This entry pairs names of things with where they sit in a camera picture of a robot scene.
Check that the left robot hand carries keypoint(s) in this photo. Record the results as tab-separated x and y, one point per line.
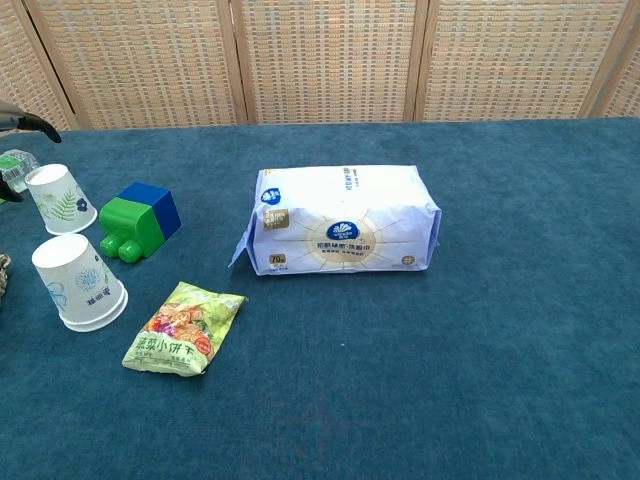
30	122

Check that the paper cup with fern print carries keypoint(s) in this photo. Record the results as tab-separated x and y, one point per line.
60	200

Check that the paper cup with blue flower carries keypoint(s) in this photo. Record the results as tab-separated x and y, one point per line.
75	280

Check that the clear bottle with green label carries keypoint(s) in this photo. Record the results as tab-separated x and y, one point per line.
17	165

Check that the woven bamboo screen panel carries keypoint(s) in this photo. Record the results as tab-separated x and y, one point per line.
625	85
510	60
140	60
20	60
330	60

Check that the green and blue toy block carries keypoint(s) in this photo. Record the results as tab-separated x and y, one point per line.
145	220

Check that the white paper cup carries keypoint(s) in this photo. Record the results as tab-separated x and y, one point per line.
87	328

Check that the green snack packet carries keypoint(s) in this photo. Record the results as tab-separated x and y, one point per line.
180	330

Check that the white tissue pack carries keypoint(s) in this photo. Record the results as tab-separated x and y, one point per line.
340	230

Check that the blue felt table cover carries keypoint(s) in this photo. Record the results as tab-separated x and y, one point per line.
450	350

